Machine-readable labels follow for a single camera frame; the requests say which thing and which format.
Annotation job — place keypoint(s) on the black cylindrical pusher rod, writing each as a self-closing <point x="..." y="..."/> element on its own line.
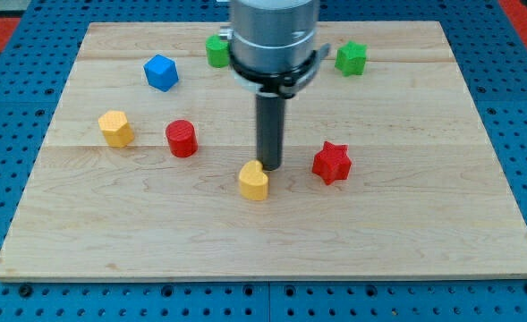
<point x="270" y="124"/>

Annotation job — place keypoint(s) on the black clamp ring mount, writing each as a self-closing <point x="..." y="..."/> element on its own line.
<point x="279" y="84"/>

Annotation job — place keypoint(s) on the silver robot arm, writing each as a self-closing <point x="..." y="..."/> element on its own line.
<point x="272" y="54"/>

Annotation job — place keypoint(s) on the yellow hexagon block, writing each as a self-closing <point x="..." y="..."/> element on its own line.
<point x="116" y="129"/>

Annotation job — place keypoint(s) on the green star block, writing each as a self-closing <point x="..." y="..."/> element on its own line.
<point x="351" y="58"/>

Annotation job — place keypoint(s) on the green cylinder block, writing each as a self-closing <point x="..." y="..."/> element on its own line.
<point x="217" y="52"/>

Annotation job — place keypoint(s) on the yellow heart block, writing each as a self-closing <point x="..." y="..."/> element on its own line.
<point x="253" y="182"/>

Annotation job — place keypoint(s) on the red star block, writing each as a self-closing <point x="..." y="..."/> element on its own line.
<point x="332" y="163"/>

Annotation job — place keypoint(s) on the red cylinder block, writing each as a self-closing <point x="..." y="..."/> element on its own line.
<point x="181" y="138"/>

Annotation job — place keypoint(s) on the blue cube block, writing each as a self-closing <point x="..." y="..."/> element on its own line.
<point x="161" y="72"/>

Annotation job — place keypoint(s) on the wooden board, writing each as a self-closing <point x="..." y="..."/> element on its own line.
<point x="425" y="199"/>

